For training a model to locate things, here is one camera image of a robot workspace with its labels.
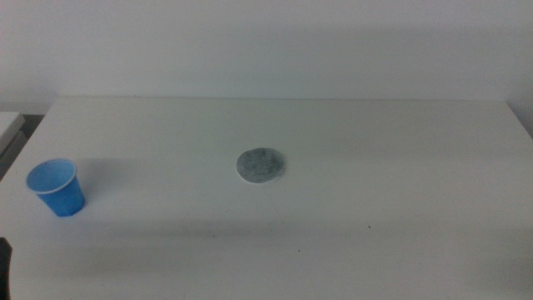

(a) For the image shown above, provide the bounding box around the round grey cup mat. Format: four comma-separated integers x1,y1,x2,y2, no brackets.
236,147,286,185

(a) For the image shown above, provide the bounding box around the blue plastic cup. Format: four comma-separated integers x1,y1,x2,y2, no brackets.
25,157,87,218

